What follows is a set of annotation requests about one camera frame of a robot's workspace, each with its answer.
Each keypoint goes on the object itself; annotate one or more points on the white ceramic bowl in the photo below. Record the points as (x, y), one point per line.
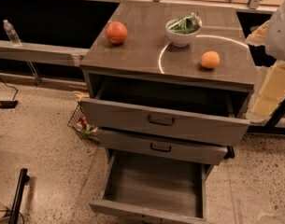
(180, 40)

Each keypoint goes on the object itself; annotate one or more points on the clear plastic water bottle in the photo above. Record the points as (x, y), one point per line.
(11, 33)

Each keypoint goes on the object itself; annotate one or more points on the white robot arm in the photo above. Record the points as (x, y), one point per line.
(271, 35)

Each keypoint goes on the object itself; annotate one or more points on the black power adapter with cable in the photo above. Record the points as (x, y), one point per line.
(9, 104)

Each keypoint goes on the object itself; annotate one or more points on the grey drawer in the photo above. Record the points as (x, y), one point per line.
(167, 110)
(153, 190)
(160, 147)

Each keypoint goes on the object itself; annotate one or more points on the top grey drawer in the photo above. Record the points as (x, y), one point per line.
(167, 110)

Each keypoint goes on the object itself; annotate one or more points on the bottom grey drawer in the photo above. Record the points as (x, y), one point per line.
(153, 190)

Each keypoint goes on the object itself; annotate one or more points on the orange fruit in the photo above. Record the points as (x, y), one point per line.
(210, 60)

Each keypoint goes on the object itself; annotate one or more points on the grey metal shelf rail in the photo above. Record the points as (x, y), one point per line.
(39, 53)

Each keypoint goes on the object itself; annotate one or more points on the red apple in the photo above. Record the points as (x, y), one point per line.
(116, 32)

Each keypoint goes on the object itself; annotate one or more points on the wire basket with items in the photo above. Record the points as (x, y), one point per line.
(81, 126)

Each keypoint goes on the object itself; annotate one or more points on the grey drawer cabinet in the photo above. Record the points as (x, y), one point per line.
(147, 54)

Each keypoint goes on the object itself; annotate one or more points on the middle grey drawer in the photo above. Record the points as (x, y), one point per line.
(160, 147)

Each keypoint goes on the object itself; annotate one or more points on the black metal stand leg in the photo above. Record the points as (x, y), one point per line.
(15, 210)

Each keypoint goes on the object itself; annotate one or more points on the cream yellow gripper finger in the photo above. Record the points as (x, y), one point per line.
(272, 92)

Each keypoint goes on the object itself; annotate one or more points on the crushed green can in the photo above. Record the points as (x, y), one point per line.
(188, 24)

